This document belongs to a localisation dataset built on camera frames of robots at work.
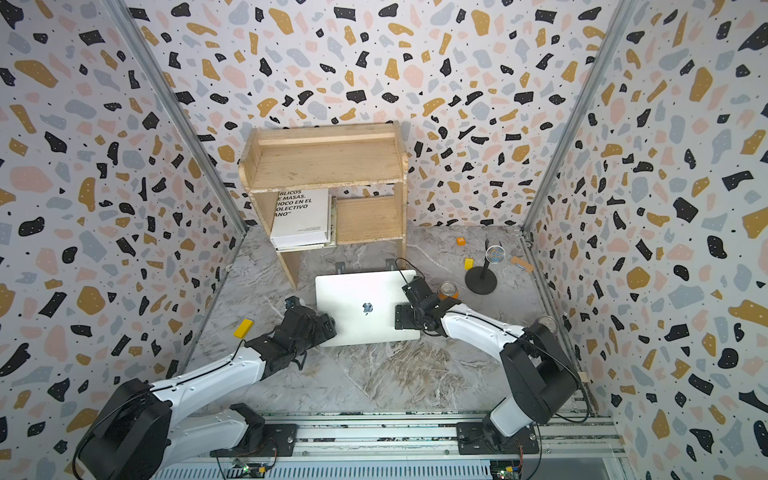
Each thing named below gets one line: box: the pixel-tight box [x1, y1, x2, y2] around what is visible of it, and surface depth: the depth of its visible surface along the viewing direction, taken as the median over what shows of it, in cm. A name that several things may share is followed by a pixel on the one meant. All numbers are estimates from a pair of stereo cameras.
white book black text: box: [270, 188, 331, 251], surface depth 86 cm
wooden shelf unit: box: [239, 121, 408, 269], surface depth 83 cm
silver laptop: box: [315, 270, 420, 347], surface depth 91 cm
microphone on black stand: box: [465, 238, 506, 295], surface depth 105 cm
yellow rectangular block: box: [233, 318, 254, 339], surface depth 95 cm
